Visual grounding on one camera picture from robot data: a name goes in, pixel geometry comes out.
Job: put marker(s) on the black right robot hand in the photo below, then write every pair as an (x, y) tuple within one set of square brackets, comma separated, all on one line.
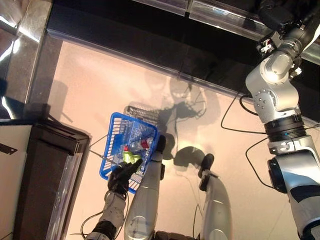
[(275, 12)]

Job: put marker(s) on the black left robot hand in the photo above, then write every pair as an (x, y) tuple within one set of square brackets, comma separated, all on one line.
[(120, 177)]

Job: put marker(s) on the blue plastic shopping basket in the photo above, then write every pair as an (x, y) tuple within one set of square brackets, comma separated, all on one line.
[(117, 130)]

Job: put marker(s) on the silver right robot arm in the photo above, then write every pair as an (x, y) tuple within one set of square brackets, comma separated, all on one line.
[(275, 92)]

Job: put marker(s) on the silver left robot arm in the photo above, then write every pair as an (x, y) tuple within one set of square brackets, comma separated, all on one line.
[(113, 210)]

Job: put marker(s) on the green bottle red cap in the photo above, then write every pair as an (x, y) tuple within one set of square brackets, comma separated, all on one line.
[(131, 157)]

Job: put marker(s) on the silver left robot leg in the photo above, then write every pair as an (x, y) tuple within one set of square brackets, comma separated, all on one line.
[(142, 200)]

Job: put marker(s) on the silver robot leg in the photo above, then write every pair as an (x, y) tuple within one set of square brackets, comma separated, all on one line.
[(142, 200), (215, 207)]

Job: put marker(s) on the clear water bottle red label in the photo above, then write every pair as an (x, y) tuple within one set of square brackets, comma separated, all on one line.
[(145, 144)]

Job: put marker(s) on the black left robot foot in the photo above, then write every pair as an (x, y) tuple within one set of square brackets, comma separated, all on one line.
[(161, 143)]

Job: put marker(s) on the black glass display cabinet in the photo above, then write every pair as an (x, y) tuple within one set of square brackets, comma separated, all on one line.
[(50, 187)]

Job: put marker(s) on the dark robot pelvis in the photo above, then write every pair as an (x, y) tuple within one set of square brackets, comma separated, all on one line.
[(175, 236)]

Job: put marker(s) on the silver right robot leg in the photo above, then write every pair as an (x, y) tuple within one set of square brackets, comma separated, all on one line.
[(215, 207)]

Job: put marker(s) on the white cabinet panel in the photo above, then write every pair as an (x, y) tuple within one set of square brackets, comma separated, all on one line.
[(12, 187)]

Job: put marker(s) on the shiny steel side panel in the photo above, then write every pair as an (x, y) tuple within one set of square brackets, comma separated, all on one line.
[(25, 50)]

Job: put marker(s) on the small black bracket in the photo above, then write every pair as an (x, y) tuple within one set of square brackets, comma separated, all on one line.
[(7, 148)]

